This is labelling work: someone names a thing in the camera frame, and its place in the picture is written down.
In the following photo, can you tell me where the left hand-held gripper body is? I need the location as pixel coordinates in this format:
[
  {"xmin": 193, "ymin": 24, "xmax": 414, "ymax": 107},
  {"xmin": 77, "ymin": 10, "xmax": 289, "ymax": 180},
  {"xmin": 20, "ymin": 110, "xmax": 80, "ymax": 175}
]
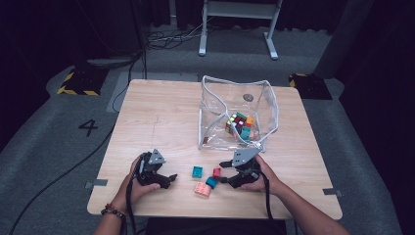
[{"xmin": 136, "ymin": 149, "xmax": 166, "ymax": 187}]

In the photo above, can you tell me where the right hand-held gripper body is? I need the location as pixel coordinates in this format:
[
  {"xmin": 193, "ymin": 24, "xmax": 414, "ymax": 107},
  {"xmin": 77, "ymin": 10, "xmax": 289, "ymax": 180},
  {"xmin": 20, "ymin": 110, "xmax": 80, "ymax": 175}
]
[{"xmin": 229, "ymin": 148, "xmax": 263, "ymax": 190}]

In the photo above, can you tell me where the pink building block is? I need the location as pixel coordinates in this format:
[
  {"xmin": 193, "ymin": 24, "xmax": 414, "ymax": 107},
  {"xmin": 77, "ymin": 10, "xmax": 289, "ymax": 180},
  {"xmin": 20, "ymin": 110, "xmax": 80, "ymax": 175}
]
[{"xmin": 194, "ymin": 181, "xmax": 212, "ymax": 199}]

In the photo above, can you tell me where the multicoloured puzzle cube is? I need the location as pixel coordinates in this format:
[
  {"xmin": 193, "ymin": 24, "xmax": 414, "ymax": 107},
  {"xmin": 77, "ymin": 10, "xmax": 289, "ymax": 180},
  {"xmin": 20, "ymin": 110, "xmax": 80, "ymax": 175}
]
[{"xmin": 224, "ymin": 113, "xmax": 246, "ymax": 136}]

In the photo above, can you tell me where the clear plastic bag white trim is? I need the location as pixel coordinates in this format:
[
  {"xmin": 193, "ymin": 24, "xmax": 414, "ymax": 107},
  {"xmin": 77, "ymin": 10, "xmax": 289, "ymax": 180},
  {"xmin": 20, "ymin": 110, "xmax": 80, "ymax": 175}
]
[{"xmin": 197, "ymin": 74, "xmax": 280, "ymax": 154}]

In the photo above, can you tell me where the person's left hand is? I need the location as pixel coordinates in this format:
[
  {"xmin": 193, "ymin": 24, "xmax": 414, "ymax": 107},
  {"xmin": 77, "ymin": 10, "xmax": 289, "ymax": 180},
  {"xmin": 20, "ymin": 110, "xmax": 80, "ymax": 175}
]
[{"xmin": 112, "ymin": 156, "xmax": 161, "ymax": 210}]

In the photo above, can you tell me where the person's right hand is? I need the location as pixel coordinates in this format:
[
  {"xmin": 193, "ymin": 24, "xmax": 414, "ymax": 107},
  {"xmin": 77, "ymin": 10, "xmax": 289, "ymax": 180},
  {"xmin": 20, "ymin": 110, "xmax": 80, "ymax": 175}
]
[{"xmin": 241, "ymin": 155, "xmax": 283, "ymax": 197}]

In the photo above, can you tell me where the person's dark clothing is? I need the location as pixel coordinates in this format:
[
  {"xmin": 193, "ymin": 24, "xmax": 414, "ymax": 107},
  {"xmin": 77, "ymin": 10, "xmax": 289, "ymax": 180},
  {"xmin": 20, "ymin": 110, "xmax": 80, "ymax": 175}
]
[{"xmin": 145, "ymin": 217, "xmax": 288, "ymax": 235}]

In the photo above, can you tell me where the grey tape strip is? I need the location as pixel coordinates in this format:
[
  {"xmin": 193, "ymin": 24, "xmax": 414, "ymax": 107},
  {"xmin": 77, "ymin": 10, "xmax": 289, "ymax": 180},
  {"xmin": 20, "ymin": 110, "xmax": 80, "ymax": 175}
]
[
  {"xmin": 85, "ymin": 178, "xmax": 109, "ymax": 190},
  {"xmin": 322, "ymin": 188, "xmax": 344, "ymax": 198}
]

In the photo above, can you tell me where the black yellow striped base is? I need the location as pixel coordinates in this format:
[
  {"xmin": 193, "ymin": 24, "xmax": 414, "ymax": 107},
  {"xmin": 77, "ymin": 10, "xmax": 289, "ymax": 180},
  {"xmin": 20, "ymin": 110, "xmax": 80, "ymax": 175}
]
[
  {"xmin": 288, "ymin": 72, "xmax": 333, "ymax": 101},
  {"xmin": 57, "ymin": 67, "xmax": 109, "ymax": 97}
]

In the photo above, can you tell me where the dark equipment stand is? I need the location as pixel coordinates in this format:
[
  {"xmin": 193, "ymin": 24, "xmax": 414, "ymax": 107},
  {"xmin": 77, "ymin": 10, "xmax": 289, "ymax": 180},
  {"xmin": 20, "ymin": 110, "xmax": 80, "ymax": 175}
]
[{"xmin": 74, "ymin": 0, "xmax": 146, "ymax": 71}]

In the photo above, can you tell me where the dark grey panel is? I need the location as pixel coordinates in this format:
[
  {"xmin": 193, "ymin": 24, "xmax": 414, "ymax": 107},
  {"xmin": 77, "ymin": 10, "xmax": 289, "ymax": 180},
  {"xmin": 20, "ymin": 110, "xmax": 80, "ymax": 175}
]
[{"xmin": 313, "ymin": 0, "xmax": 375, "ymax": 79}]

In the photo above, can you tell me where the dark curtain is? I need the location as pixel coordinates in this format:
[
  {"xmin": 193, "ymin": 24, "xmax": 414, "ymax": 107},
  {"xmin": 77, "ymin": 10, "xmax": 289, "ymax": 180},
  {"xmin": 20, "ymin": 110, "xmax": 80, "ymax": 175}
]
[{"xmin": 175, "ymin": 0, "xmax": 346, "ymax": 35}]

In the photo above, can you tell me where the right hand-held gripper cable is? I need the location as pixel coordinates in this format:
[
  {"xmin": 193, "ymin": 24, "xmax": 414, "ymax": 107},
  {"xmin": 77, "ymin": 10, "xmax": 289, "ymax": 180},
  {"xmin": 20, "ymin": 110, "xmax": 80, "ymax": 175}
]
[{"xmin": 257, "ymin": 169, "xmax": 276, "ymax": 221}]

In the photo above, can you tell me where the hand-held gripper cable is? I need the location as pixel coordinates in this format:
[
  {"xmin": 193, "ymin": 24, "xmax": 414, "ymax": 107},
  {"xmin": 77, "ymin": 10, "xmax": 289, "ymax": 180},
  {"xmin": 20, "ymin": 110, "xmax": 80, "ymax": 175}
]
[
  {"xmin": 257, "ymin": 169, "xmax": 276, "ymax": 221},
  {"xmin": 124, "ymin": 175, "xmax": 138, "ymax": 235}
]

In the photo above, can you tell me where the left hand-held gripper cable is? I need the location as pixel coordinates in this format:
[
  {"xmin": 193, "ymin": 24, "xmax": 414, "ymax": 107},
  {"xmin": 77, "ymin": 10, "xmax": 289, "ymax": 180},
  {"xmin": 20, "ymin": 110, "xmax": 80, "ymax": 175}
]
[{"xmin": 124, "ymin": 175, "xmax": 138, "ymax": 235}]

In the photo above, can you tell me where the beaded bracelet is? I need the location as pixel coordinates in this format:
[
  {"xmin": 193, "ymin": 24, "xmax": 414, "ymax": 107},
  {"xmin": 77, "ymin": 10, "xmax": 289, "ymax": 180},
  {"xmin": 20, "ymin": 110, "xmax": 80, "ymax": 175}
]
[{"xmin": 100, "ymin": 203, "xmax": 127, "ymax": 220}]

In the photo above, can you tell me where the long black floor cable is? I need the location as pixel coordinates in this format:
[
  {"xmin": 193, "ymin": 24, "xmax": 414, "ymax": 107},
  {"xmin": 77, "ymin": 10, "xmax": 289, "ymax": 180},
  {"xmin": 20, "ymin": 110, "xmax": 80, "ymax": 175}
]
[{"xmin": 8, "ymin": 125, "xmax": 115, "ymax": 235}]

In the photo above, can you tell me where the looped black floor cable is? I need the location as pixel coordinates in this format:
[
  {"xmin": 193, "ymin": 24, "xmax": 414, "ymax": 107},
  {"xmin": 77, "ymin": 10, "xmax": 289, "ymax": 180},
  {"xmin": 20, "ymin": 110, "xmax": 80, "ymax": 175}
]
[{"xmin": 112, "ymin": 48, "xmax": 146, "ymax": 114}]

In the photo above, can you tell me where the bundle of floor cables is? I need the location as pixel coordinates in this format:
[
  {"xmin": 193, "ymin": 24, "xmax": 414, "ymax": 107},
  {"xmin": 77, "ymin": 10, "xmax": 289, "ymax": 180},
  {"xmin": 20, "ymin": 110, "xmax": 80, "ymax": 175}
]
[{"xmin": 145, "ymin": 19, "xmax": 209, "ymax": 50}]

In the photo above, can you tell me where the white metal desk frame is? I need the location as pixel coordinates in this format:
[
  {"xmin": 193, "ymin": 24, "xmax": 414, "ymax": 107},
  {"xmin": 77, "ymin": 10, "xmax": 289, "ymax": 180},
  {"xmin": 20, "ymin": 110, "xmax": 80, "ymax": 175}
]
[{"xmin": 198, "ymin": 0, "xmax": 284, "ymax": 61}]

